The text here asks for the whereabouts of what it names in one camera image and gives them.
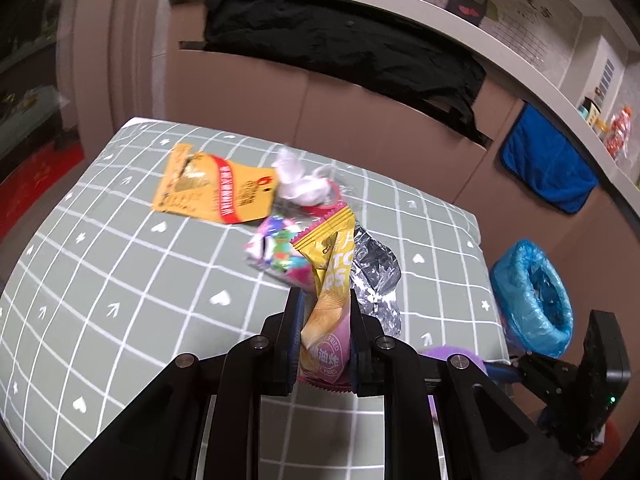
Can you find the orange snack packet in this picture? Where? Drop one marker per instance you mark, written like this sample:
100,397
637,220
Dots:
220,185

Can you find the blue towel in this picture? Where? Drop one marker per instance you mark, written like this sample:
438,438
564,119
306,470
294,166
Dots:
540,160

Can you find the black cloth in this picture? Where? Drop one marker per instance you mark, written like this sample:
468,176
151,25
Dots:
325,35

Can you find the pink colourful snack wrapper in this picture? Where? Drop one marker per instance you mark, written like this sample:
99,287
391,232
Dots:
280,255

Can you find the yellow chip packet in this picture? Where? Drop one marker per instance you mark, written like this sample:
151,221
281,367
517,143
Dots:
330,280

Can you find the green checkered tablecloth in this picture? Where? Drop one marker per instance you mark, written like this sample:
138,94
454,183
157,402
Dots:
125,260

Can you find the red patterned bottle orange cap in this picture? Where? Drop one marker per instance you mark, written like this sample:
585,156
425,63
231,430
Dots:
620,130

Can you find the white trash can blue liner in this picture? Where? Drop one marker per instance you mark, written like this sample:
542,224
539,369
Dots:
515,270

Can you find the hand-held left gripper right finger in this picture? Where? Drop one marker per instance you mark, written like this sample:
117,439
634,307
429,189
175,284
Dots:
354,355

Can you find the glass door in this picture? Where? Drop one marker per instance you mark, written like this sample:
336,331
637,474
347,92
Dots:
30,60

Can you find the silver foil wrapper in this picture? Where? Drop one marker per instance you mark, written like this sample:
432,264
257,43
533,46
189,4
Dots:
375,270

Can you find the white vent panel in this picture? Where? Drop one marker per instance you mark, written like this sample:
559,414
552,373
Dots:
607,74

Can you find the red floor rug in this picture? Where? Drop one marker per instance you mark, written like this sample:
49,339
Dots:
40,180

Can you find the white crumpled plastic wrap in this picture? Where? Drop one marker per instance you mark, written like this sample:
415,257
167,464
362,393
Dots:
300,180

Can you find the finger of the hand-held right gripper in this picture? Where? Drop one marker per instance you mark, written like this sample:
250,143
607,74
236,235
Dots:
500,371

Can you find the purple fuzzy item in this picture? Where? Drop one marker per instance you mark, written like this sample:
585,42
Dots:
450,354

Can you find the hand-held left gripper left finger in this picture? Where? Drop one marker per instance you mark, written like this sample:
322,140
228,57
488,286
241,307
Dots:
295,345

